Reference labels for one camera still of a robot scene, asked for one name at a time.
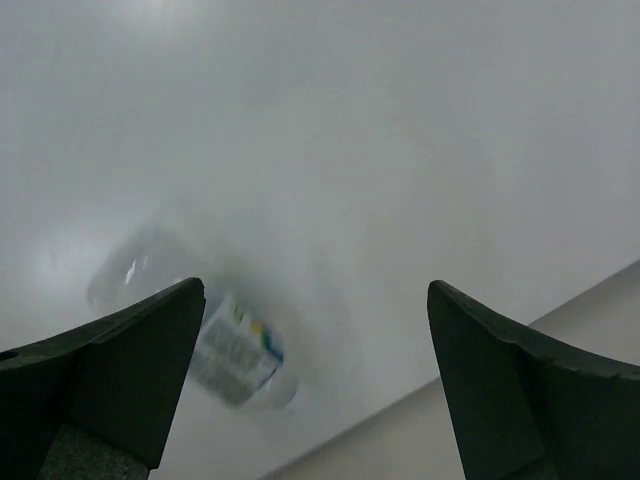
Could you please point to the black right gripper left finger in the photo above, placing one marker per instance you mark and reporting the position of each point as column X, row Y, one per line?
column 98, row 401

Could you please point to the squashed clear blue-label bottle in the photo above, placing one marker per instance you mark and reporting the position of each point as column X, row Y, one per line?
column 238, row 357

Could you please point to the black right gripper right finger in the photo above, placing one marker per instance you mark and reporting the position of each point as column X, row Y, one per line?
column 524, row 405

